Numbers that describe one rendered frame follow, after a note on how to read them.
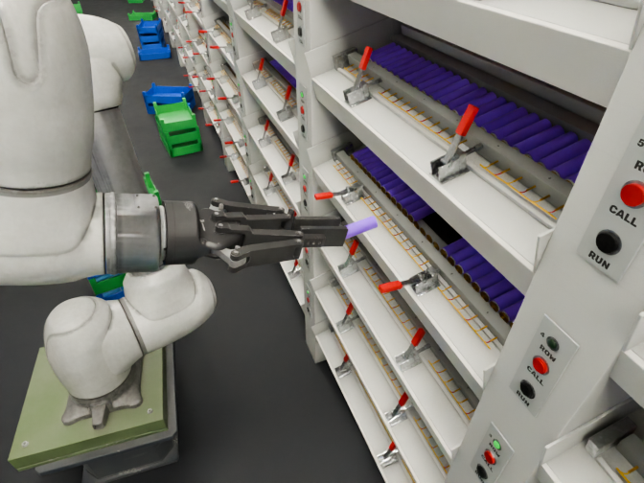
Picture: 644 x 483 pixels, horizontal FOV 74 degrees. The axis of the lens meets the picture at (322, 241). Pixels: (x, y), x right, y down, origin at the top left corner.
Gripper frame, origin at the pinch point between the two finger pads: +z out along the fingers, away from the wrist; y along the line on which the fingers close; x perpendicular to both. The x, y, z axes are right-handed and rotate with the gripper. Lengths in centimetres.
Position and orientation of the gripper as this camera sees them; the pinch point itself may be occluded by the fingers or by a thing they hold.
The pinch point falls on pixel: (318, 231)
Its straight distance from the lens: 58.1
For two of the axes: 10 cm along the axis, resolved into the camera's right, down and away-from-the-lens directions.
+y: -3.7, -5.9, 7.2
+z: 9.0, -0.2, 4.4
